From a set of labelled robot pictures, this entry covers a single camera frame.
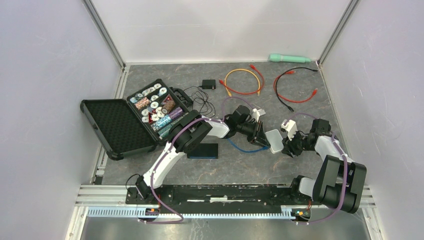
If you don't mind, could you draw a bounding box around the red ethernet cable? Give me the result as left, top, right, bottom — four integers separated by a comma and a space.
218, 64, 265, 96
272, 69, 319, 104

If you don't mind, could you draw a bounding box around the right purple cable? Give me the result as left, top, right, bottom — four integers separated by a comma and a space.
283, 112, 349, 226

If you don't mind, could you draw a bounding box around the black poker chip case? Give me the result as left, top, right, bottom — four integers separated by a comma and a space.
80, 78, 193, 161

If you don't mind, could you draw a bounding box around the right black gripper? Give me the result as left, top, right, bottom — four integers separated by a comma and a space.
280, 127, 314, 158

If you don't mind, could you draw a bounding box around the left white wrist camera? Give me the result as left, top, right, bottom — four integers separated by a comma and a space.
251, 108, 266, 122

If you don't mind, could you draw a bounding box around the white slotted cable duct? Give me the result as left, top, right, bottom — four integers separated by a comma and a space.
87, 206, 295, 220

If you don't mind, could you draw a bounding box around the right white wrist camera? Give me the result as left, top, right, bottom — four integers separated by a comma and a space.
280, 119, 298, 141

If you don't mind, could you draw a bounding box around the black power adapter with cord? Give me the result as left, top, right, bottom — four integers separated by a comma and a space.
183, 79, 216, 117

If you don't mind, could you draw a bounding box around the blue ethernet cable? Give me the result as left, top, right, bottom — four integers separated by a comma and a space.
226, 138, 270, 154

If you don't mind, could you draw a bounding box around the purple cable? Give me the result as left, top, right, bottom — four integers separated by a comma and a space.
283, 112, 349, 226
138, 96, 256, 225

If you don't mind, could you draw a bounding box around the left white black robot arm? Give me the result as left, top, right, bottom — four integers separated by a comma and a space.
135, 105, 271, 204

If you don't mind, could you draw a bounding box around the black network switch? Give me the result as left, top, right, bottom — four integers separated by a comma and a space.
187, 143, 219, 159

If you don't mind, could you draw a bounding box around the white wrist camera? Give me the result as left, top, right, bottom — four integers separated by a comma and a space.
251, 108, 266, 122
280, 119, 298, 141

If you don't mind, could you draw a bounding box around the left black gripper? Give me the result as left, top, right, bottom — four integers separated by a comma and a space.
236, 121, 270, 150

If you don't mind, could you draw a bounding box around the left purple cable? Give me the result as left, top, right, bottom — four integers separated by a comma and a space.
138, 96, 256, 225

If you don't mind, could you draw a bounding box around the black ethernet cable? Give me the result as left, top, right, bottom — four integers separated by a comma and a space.
275, 67, 319, 113

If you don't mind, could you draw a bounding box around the white plastic box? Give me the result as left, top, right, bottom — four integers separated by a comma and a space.
265, 129, 284, 154

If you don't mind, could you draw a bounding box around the yellow ethernet cable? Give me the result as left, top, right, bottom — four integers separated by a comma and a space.
224, 68, 262, 100

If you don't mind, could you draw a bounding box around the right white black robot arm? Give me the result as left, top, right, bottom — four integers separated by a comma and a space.
280, 118, 367, 214

